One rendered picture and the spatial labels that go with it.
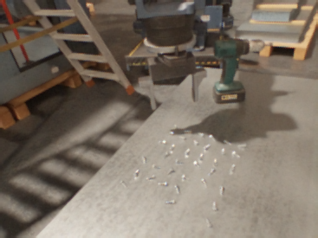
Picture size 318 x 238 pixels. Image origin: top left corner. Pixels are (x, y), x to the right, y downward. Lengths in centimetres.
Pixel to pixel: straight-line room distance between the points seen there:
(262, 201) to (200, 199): 14
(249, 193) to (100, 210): 37
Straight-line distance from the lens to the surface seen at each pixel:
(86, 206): 69
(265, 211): 65
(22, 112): 256
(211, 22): 304
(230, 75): 94
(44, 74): 274
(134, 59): 243
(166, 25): 62
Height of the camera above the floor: 116
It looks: 35 degrees down
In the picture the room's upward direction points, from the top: 7 degrees counter-clockwise
